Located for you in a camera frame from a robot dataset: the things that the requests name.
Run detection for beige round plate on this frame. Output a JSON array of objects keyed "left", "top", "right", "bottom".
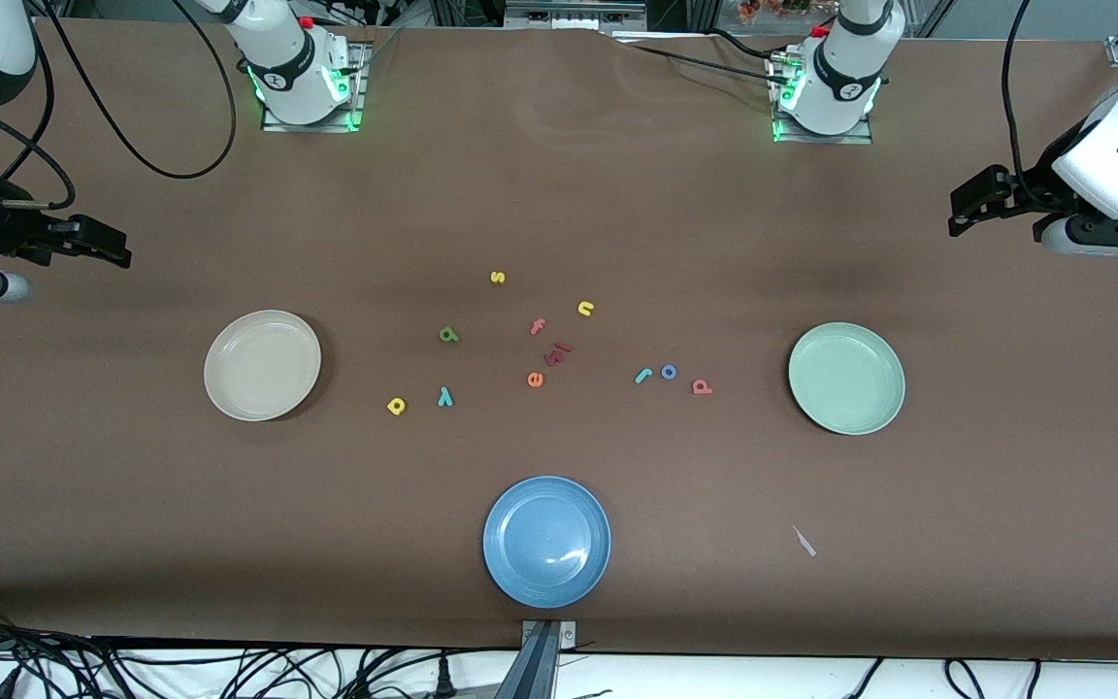
[{"left": 204, "top": 310, "right": 322, "bottom": 422}]

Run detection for brown table cover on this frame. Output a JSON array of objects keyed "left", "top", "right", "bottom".
[{"left": 0, "top": 17, "right": 1118, "bottom": 663}]

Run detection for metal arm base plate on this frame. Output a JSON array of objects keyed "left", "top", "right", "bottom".
[
  {"left": 773, "top": 53, "right": 873, "bottom": 145},
  {"left": 261, "top": 44, "right": 366, "bottom": 134}
]

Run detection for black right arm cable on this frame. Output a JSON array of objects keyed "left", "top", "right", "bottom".
[{"left": 0, "top": 0, "right": 238, "bottom": 210}]

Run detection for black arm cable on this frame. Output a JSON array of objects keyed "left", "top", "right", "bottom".
[
  {"left": 0, "top": 0, "right": 238, "bottom": 210},
  {"left": 1003, "top": 0, "right": 1055, "bottom": 210}
]

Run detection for orange artificial flowers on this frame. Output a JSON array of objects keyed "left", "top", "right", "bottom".
[{"left": 739, "top": 0, "right": 812, "bottom": 22}]

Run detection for metal table edge bracket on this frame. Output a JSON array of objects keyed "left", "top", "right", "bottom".
[{"left": 496, "top": 619, "right": 577, "bottom": 699}]

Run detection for light green round plate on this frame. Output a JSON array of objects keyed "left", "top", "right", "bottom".
[{"left": 788, "top": 321, "right": 906, "bottom": 436}]

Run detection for blue round plate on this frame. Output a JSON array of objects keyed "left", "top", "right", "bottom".
[{"left": 482, "top": 475, "right": 612, "bottom": 610}]

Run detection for black base cable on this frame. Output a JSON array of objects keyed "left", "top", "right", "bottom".
[{"left": 612, "top": 29, "right": 793, "bottom": 88}]

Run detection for aluminium frame rail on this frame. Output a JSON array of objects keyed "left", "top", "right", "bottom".
[{"left": 504, "top": 0, "right": 647, "bottom": 30}]

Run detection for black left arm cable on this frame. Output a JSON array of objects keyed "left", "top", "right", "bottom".
[{"left": 1003, "top": 0, "right": 1055, "bottom": 210}]

